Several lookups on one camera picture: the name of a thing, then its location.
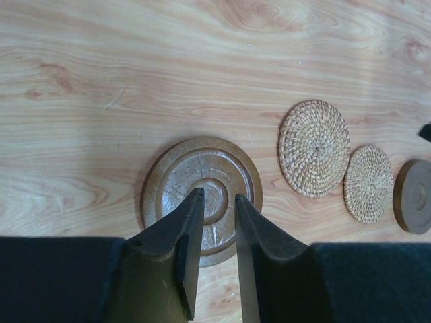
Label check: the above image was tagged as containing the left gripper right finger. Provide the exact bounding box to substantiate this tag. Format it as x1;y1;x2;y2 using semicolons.
235;194;323;322

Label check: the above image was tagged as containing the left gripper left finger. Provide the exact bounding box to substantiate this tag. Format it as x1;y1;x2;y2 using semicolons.
98;188;205;322

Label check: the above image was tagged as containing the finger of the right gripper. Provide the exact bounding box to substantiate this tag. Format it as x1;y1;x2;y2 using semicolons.
418;123;431;141

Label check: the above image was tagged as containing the brown wooden coaster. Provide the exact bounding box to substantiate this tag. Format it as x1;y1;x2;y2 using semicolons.
393;159;430;235
140;136;263;268

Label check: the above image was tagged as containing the small woven rattan coaster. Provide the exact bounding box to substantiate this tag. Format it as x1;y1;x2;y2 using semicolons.
343;145;393;224

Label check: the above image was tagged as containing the large woven rattan coaster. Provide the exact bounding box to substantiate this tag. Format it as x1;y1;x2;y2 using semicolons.
277;99;351;199

